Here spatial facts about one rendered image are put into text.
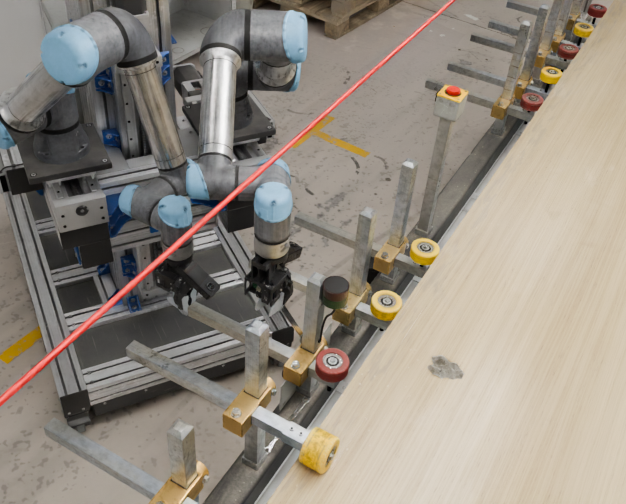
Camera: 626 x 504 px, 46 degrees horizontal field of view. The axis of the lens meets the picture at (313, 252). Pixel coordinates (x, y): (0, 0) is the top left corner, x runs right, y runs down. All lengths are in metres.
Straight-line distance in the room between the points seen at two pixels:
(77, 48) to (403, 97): 3.19
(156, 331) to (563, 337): 1.46
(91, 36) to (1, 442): 1.62
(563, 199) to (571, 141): 0.35
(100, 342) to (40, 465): 0.45
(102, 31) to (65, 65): 0.11
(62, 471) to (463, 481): 1.52
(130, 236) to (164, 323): 0.53
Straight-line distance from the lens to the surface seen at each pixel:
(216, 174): 1.57
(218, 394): 1.64
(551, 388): 1.86
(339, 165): 3.95
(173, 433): 1.38
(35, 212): 3.37
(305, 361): 1.81
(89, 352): 2.75
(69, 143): 2.15
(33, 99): 1.87
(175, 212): 1.73
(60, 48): 1.67
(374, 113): 4.42
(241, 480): 1.82
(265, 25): 1.77
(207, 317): 1.92
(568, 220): 2.35
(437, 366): 1.81
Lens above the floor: 2.26
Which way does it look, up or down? 42 degrees down
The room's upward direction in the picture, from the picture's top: 5 degrees clockwise
